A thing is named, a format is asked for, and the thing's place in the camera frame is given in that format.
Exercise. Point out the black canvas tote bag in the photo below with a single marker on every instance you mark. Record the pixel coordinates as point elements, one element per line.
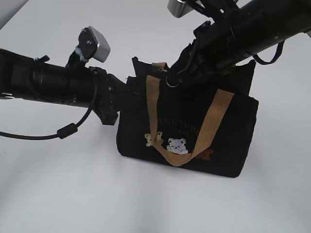
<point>207,127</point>

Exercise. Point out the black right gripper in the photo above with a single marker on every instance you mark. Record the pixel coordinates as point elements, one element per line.
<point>213,50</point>

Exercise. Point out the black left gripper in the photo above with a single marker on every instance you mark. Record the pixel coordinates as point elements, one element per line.
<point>113,96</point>

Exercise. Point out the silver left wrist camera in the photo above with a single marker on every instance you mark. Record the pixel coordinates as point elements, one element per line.
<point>92,44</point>

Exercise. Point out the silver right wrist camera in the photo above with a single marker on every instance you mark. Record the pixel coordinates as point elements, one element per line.
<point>179,8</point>

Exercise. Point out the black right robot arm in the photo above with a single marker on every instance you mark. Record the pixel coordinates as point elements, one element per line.
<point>260,23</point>

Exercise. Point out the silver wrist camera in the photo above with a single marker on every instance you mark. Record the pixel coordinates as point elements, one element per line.
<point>179,8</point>
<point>92,44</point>

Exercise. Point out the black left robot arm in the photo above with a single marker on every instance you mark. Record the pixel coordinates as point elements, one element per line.
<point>93,88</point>

